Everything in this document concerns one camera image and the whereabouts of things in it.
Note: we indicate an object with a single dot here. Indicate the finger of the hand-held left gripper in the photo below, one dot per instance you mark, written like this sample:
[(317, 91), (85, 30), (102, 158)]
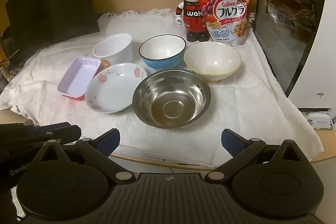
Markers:
[(60, 125), (72, 132)]

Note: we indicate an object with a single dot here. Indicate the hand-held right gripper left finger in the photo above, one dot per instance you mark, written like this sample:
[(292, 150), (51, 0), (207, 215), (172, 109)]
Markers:
[(110, 139)]

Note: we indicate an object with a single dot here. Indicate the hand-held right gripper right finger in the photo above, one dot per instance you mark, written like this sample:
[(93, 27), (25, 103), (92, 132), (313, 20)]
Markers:
[(231, 142)]

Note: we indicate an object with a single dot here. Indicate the white round container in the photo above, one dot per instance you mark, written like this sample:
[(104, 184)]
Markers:
[(118, 53)]

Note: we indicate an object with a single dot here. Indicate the person's left hand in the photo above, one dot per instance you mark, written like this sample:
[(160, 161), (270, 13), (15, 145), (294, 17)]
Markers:
[(11, 116)]

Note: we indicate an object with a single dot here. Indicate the white cloth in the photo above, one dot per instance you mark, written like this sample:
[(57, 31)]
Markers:
[(236, 113)]

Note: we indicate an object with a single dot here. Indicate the white plastic tray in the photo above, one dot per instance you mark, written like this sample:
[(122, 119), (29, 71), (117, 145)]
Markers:
[(76, 79)]

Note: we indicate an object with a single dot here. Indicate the floral white plate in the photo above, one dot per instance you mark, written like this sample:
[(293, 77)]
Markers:
[(113, 87)]

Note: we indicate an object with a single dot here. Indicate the stainless steel bowl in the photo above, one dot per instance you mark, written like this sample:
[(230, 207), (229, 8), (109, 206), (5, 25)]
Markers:
[(170, 108)]

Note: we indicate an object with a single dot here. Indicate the small orange cup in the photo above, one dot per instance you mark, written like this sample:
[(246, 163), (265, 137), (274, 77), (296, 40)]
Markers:
[(106, 62)]

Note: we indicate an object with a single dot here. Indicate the cream bowl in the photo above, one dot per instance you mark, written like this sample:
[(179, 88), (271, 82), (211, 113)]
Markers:
[(210, 58)]

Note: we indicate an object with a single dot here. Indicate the small white packet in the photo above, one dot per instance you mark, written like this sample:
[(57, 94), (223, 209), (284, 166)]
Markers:
[(319, 120)]

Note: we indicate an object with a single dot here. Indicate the blue bowl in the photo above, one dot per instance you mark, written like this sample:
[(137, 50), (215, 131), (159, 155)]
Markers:
[(160, 63)]

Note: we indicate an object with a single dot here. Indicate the red cereal bag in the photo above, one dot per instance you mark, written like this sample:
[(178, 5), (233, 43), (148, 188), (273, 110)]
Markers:
[(225, 11)]

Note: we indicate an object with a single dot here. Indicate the red black bear figurine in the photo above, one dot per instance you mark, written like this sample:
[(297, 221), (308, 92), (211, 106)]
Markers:
[(191, 16)]

